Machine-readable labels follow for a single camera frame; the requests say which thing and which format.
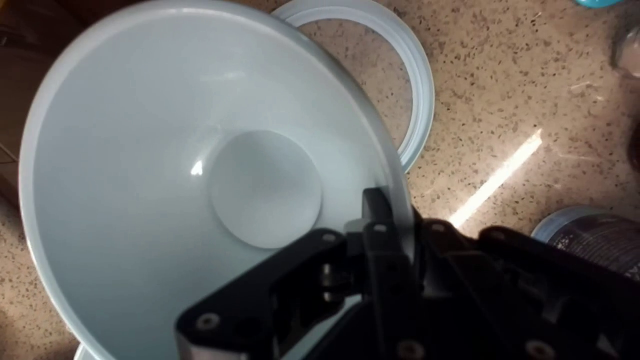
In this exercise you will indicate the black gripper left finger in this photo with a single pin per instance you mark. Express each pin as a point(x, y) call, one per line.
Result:
point(281, 301)

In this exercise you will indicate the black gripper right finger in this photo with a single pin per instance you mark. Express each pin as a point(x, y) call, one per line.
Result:
point(521, 301)

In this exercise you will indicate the pale blue plastic bowl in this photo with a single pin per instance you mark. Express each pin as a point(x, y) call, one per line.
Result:
point(166, 133)

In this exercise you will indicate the light blue round plate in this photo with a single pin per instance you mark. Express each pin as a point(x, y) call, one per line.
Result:
point(421, 100)

